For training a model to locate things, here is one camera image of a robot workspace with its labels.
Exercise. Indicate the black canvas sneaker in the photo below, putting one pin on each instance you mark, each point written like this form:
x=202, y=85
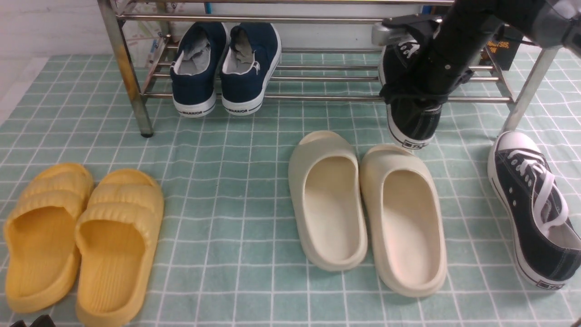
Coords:
x=411, y=122
x=547, y=248

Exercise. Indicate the cream foam slide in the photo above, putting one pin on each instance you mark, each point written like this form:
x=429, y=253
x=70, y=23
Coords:
x=323, y=178
x=406, y=225

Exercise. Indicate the left cream foam slide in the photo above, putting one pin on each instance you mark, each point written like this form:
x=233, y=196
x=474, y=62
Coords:
x=323, y=178

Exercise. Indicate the navy canvas shoe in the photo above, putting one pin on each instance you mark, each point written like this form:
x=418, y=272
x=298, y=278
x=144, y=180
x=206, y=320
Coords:
x=253, y=54
x=193, y=72

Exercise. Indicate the left navy canvas shoe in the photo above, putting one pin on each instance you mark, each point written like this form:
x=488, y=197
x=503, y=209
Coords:
x=193, y=72

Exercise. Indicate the right navy canvas shoe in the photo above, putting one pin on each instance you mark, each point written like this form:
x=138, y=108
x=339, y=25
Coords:
x=253, y=54

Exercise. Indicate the black image processing book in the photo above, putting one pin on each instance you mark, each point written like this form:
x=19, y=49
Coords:
x=503, y=47

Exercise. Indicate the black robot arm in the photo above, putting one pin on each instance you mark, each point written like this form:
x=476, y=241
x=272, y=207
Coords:
x=547, y=23

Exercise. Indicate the left yellow rubber slipper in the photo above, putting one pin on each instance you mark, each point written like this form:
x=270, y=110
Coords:
x=44, y=259

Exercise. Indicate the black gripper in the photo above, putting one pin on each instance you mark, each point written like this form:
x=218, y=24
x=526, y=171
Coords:
x=442, y=64

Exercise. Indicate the green checkered tablecloth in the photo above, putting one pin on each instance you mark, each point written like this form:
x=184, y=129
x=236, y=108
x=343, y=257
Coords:
x=228, y=253

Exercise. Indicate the right yellow rubber slipper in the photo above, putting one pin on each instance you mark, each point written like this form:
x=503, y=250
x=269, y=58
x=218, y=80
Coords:
x=117, y=237

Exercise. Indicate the yellow rubber slipper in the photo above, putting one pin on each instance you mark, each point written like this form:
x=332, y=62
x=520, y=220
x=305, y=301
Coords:
x=44, y=259
x=117, y=237

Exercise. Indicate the right cream foam slide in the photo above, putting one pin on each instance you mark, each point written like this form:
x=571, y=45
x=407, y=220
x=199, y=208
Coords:
x=406, y=225

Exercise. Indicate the dark object at bottom edge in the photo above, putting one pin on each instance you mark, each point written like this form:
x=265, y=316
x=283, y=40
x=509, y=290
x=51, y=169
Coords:
x=42, y=321

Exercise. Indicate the silver metal shoe rack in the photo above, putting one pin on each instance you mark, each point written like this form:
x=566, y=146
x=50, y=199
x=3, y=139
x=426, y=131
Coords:
x=174, y=26

